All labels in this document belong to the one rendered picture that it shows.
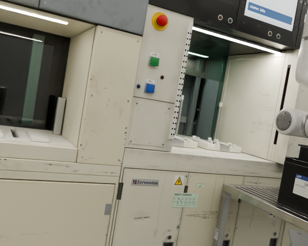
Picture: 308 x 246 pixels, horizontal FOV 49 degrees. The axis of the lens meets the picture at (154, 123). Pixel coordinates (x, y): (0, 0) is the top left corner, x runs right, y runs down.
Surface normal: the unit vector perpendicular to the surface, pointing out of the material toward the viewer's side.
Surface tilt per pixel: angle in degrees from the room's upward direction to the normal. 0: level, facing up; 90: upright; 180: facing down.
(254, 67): 90
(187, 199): 90
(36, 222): 90
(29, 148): 90
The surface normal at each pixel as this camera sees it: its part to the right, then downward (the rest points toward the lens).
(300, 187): -0.89, -0.12
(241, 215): 0.43, 0.12
